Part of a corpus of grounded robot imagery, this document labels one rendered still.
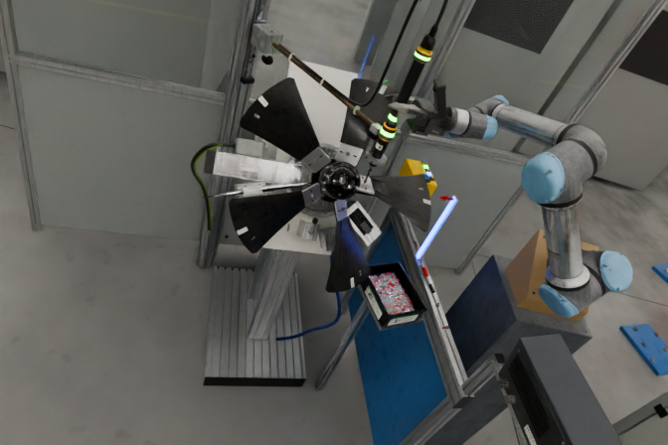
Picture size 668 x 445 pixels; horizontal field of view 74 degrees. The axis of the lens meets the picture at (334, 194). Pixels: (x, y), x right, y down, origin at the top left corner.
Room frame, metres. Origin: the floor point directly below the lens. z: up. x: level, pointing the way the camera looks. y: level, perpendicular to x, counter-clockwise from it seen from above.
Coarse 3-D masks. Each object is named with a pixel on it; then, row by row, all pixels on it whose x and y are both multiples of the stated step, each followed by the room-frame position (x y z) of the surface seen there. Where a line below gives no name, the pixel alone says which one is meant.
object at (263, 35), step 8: (256, 24) 1.54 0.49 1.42; (264, 24) 1.57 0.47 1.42; (256, 32) 1.52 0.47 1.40; (264, 32) 1.50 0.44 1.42; (272, 32) 1.53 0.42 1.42; (256, 40) 1.51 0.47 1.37; (264, 40) 1.49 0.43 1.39; (272, 40) 1.50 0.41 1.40; (280, 40) 1.53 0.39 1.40; (264, 48) 1.48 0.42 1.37; (272, 48) 1.51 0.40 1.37
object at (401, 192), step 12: (372, 180) 1.23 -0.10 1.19; (384, 180) 1.26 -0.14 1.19; (396, 180) 1.29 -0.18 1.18; (408, 180) 1.32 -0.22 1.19; (420, 180) 1.35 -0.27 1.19; (384, 192) 1.20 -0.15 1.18; (396, 192) 1.23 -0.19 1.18; (408, 192) 1.26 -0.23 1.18; (420, 192) 1.30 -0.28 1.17; (396, 204) 1.18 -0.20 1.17; (408, 204) 1.21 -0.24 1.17; (420, 204) 1.25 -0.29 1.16; (408, 216) 1.17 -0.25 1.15; (420, 216) 1.20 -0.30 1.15; (420, 228) 1.17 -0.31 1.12
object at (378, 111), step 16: (352, 80) 1.41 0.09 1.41; (368, 80) 1.40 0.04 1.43; (352, 96) 1.37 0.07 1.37; (368, 96) 1.36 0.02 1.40; (384, 96) 1.36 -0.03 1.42; (352, 112) 1.33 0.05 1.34; (368, 112) 1.32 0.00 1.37; (384, 112) 1.32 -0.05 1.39; (352, 128) 1.29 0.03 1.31; (368, 128) 1.28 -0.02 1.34; (352, 144) 1.24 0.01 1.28
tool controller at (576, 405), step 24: (552, 336) 0.80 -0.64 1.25; (528, 360) 0.72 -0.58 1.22; (552, 360) 0.73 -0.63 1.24; (504, 384) 0.74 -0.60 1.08; (528, 384) 0.69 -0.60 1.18; (552, 384) 0.67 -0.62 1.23; (576, 384) 0.68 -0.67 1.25; (528, 408) 0.66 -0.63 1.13; (552, 408) 0.62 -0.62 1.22; (576, 408) 0.63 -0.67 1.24; (600, 408) 0.64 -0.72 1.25; (528, 432) 0.63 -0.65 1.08; (552, 432) 0.59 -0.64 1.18; (576, 432) 0.57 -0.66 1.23; (600, 432) 0.59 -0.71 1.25
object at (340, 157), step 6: (342, 144) 1.26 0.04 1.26; (342, 150) 1.24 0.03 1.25; (348, 150) 1.24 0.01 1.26; (354, 150) 1.23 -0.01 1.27; (360, 150) 1.23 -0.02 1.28; (336, 156) 1.23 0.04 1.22; (342, 156) 1.22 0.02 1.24; (348, 156) 1.22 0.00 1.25; (360, 156) 1.21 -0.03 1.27; (348, 162) 1.20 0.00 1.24; (354, 162) 1.20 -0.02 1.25
